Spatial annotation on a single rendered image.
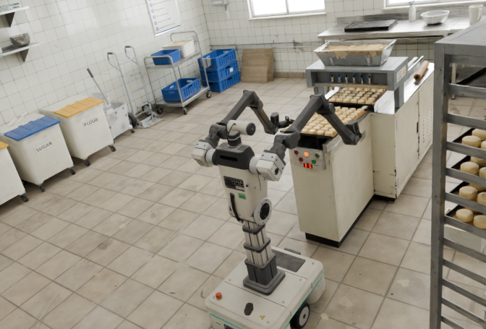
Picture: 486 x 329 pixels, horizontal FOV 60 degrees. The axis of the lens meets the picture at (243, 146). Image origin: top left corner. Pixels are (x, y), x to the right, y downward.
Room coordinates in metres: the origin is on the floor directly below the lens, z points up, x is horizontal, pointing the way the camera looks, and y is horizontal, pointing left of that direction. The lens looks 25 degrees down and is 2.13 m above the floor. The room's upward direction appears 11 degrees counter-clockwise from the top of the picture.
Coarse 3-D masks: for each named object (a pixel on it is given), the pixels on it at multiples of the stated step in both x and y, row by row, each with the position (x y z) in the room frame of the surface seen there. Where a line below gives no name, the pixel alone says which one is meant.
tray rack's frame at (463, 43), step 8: (480, 24) 1.21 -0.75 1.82; (464, 32) 1.16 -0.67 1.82; (472, 32) 1.14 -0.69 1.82; (480, 32) 1.13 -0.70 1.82; (456, 40) 1.09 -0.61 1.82; (464, 40) 1.07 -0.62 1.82; (472, 40) 1.06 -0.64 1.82; (480, 40) 1.05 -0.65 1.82; (448, 48) 1.08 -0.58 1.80; (456, 48) 1.06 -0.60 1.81; (464, 48) 1.04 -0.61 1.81; (472, 48) 1.02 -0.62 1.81; (480, 48) 1.01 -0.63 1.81; (480, 56) 1.01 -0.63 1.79
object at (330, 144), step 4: (412, 60) 3.90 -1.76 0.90; (416, 60) 3.93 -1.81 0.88; (408, 64) 3.79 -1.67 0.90; (412, 64) 3.84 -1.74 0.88; (408, 68) 3.74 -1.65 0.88; (364, 108) 2.95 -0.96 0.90; (368, 108) 3.00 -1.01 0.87; (336, 136) 2.57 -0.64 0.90; (340, 136) 2.61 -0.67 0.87; (328, 140) 2.52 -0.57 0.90; (332, 140) 2.52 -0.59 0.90; (336, 140) 2.57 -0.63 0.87; (324, 144) 2.46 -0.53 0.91; (328, 144) 2.48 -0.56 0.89; (332, 144) 2.52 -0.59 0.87; (324, 148) 2.47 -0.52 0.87; (328, 148) 2.48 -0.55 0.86; (324, 152) 2.47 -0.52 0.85
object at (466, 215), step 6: (462, 210) 1.12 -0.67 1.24; (468, 210) 1.11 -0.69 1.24; (474, 210) 1.12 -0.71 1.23; (456, 216) 1.11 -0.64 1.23; (462, 216) 1.09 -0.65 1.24; (468, 216) 1.08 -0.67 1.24; (474, 216) 1.10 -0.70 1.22; (480, 216) 1.07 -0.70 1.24; (468, 222) 1.08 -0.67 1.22; (474, 222) 1.06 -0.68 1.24; (480, 222) 1.04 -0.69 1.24
